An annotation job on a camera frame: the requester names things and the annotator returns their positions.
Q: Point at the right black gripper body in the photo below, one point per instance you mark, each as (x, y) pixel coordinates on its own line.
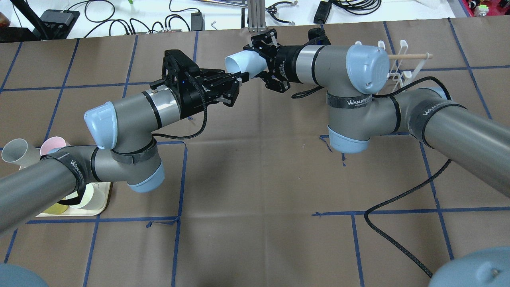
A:
(285, 62)

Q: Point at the yellow plastic cup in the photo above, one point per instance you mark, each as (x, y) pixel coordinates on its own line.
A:
(56, 209)

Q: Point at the cream plastic tray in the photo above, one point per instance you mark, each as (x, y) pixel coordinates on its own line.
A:
(93, 202)

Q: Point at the white wire cup rack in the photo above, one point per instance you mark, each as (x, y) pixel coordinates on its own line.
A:
(404, 65)

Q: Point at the aluminium frame post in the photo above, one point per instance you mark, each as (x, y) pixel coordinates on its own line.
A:
(256, 16)

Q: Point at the black usb hub box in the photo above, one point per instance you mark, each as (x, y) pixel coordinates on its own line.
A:
(65, 18)

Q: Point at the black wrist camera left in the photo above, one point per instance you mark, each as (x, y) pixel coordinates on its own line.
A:
(175, 67)

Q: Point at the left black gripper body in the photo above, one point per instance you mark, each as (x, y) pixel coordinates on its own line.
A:
(190, 101)

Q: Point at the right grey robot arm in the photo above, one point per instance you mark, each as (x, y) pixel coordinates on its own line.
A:
(353, 77)

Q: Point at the black power adapter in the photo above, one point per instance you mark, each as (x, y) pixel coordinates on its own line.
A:
(197, 22)

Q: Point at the grey plastic cup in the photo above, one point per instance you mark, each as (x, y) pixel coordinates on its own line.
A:
(20, 152)

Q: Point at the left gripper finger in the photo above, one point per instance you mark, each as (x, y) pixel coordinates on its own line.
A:
(225, 101)
(231, 78)

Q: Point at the pale green plastic cup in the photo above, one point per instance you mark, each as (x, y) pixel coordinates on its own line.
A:
(87, 197)

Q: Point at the pink plastic cup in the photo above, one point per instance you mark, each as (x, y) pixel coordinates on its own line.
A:
(53, 143)

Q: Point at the light blue plastic cup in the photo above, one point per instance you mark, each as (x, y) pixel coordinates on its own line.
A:
(246, 61)

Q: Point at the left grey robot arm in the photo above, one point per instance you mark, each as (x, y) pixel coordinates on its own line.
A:
(125, 150)

